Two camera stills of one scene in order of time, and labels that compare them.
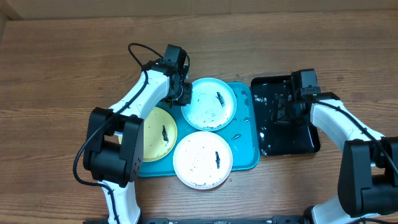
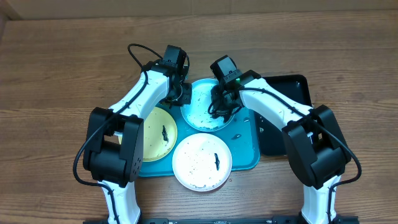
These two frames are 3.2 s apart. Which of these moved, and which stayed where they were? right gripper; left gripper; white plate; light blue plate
Moved: right gripper
Stayed: left gripper; light blue plate; white plate
